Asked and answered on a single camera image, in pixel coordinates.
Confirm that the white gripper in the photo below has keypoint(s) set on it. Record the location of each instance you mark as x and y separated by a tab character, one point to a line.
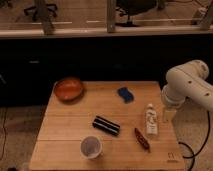
168	114

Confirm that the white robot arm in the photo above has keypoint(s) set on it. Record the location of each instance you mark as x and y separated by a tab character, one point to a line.
186	81

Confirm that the orange ceramic bowl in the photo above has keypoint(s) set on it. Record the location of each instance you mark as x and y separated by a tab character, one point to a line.
68	88

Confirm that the white plastic bottle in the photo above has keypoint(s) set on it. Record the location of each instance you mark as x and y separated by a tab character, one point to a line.
151	120

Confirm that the dark red chili pepper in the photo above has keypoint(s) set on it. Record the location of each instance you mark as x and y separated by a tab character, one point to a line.
144	143

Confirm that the blue sponge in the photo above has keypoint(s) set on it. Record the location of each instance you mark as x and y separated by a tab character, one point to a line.
125	94

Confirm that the wooden table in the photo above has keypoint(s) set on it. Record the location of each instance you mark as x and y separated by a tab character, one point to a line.
96	132

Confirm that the black office chair centre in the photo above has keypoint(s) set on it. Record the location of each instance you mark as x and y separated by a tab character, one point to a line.
133	7

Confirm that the black office chair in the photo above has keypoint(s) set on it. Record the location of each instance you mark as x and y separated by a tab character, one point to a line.
41	11
133	7

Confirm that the black office chair left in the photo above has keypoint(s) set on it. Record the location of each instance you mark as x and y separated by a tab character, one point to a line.
41	11

